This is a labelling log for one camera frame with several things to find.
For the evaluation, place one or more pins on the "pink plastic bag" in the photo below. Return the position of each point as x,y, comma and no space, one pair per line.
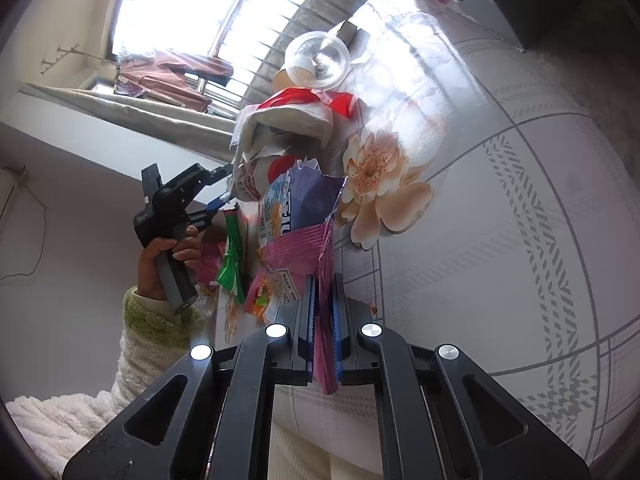
210,260

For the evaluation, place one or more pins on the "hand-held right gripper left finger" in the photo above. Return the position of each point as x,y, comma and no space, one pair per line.
309,310

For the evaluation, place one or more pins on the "green snack wrapper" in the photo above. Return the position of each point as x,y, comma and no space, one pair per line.
231,265

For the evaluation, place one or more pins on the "crumpled white paper bag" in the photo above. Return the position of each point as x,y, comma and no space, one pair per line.
295,120

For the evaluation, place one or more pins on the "purple snack bag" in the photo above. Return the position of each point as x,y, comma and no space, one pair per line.
315,195

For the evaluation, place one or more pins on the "grey curtain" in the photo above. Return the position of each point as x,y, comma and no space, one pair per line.
125,110

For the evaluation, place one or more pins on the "orange candy packet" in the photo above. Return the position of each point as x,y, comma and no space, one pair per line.
260,300

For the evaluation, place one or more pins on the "pink hanging garment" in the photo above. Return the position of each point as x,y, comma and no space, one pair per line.
165,75

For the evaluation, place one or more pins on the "floral tablecloth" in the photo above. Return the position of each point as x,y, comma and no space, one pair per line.
500,210

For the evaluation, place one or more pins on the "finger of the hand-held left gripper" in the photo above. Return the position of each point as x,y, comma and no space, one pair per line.
215,174
213,206

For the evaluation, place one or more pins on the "pink snack wrapper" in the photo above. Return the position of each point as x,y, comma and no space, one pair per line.
295,250

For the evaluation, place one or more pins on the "person's left forearm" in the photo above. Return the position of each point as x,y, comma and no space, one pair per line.
150,340

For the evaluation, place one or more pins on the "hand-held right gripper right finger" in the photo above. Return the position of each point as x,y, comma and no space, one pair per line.
336,310

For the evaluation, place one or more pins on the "white fleece robe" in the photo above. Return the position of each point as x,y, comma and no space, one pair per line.
55,425

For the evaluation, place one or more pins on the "wall hook rack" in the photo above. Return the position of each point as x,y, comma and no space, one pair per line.
62,57

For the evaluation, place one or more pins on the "person's left hand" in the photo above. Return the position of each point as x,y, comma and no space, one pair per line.
150,267

